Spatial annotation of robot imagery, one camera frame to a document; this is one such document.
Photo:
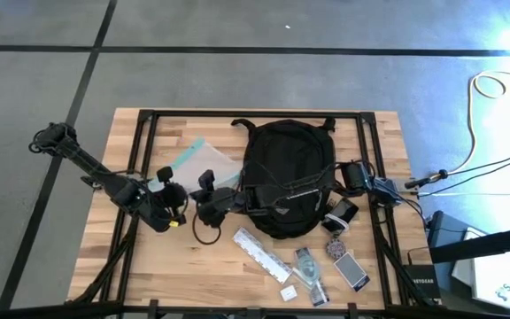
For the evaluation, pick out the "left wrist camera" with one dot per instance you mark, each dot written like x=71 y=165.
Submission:
x=164 y=173

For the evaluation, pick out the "grey package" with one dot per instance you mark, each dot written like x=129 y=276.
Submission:
x=351 y=271

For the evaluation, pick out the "black diagonal beam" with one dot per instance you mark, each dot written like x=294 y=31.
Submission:
x=481 y=243

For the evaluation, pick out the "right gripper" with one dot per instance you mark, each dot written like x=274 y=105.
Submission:
x=215 y=206

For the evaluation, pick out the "yellow plastic tag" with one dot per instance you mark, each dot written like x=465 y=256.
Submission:
x=174 y=223

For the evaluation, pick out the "teal mesh zipper pouch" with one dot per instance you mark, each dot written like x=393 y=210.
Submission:
x=206 y=164

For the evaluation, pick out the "small white square packet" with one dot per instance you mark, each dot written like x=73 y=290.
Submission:
x=288 y=293

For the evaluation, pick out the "black phone with white band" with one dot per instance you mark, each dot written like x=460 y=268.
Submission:
x=341 y=212

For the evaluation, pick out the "grey equipment case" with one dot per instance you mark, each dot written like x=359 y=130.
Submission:
x=445 y=235

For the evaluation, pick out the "black metal table frame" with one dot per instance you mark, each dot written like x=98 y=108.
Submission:
x=184 y=114

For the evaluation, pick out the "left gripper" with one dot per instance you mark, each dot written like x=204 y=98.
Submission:
x=168 y=206

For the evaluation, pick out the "black Netgear box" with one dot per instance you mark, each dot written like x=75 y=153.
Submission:
x=421 y=281

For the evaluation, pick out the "round patterned disc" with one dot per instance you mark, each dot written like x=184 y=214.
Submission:
x=336 y=248

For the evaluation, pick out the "black overhead crossbar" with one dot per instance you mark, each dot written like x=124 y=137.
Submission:
x=38 y=310

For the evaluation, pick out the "black backpack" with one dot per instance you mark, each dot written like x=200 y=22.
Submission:
x=290 y=150

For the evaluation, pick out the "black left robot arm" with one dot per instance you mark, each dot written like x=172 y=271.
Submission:
x=95 y=170

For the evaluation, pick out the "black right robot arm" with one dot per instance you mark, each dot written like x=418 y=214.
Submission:
x=277 y=195

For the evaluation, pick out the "white flat box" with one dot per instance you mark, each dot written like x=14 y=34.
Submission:
x=498 y=279

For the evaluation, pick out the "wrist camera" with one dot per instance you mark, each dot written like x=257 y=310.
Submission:
x=206 y=179
x=164 y=173

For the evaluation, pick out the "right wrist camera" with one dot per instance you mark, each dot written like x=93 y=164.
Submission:
x=206 y=179

